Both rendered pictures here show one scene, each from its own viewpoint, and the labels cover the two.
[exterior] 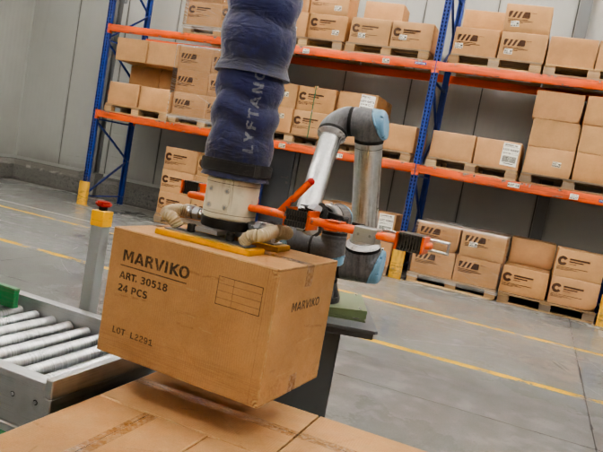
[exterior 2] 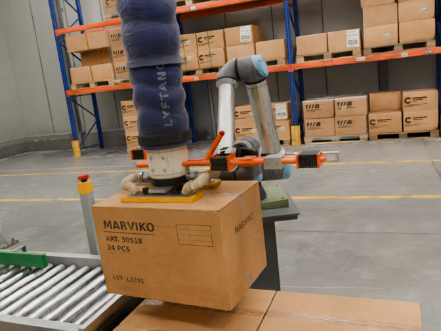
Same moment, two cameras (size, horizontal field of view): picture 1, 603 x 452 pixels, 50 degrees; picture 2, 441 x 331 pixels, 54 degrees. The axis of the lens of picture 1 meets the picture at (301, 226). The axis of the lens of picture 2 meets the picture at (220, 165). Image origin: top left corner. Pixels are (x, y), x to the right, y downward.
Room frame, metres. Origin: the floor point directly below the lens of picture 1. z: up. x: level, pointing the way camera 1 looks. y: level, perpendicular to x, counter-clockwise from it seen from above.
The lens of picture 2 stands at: (0.26, -0.02, 1.53)
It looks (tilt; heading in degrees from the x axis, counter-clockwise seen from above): 12 degrees down; 1
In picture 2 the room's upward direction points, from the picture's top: 7 degrees counter-clockwise
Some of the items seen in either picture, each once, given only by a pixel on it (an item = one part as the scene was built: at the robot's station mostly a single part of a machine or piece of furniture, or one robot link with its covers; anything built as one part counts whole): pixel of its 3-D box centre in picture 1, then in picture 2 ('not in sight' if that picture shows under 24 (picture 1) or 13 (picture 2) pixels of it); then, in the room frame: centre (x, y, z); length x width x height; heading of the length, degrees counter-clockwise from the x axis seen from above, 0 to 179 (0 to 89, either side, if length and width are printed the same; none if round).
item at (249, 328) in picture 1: (219, 304); (182, 236); (2.06, 0.22, 0.87); 0.60 x 0.40 x 0.40; 64
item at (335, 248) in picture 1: (329, 248); (249, 170); (2.27, -0.11, 1.08); 0.12 x 0.09 x 0.12; 72
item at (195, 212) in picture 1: (227, 222); (170, 178); (2.07, 0.24, 1.13); 0.34 x 0.25 x 0.06; 67
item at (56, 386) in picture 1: (123, 363); (129, 292); (2.16, 0.52, 0.58); 0.70 x 0.03 x 0.06; 159
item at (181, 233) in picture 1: (209, 236); (161, 193); (1.98, 0.27, 1.09); 0.34 x 0.10 x 0.05; 67
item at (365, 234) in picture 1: (367, 234); (274, 161); (1.89, -0.19, 1.19); 0.07 x 0.07 x 0.04; 67
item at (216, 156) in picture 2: (301, 218); (222, 161); (1.97, 0.00, 1.20); 0.10 x 0.08 x 0.06; 157
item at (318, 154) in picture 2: (412, 242); (309, 159); (1.83, -0.32, 1.20); 0.08 x 0.07 x 0.05; 67
